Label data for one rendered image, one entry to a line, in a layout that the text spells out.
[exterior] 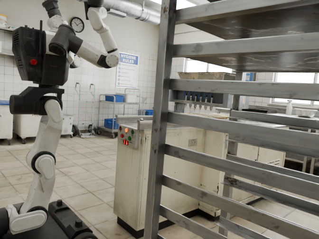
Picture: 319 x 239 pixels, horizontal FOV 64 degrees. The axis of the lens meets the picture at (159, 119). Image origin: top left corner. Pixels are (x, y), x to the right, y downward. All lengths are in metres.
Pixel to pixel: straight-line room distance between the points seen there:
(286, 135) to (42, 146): 1.44
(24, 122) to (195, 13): 4.54
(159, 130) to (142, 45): 6.40
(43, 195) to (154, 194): 1.18
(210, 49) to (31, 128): 4.61
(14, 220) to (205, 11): 1.53
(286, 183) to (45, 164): 1.41
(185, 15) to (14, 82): 5.05
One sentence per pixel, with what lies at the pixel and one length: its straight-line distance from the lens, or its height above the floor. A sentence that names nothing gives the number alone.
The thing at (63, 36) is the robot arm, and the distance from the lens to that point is 1.50.
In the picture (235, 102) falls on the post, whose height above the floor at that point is 1.10.
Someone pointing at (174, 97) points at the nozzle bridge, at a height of 1.07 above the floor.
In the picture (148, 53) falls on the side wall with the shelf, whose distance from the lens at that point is 7.16.
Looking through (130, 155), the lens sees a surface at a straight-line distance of 1.94.
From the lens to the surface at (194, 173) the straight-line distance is 2.29.
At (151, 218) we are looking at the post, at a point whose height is 0.76.
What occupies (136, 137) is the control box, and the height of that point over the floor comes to 0.78.
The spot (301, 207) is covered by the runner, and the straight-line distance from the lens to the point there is 1.03.
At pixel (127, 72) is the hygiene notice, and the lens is 6.69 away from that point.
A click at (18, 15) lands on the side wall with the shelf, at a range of 5.72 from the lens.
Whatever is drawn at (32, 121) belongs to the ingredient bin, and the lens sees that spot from 5.05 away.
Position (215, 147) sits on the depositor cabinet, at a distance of 2.24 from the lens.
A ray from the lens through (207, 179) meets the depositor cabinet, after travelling 2.34.
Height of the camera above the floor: 1.12
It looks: 6 degrees down
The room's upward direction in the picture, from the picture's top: 4 degrees clockwise
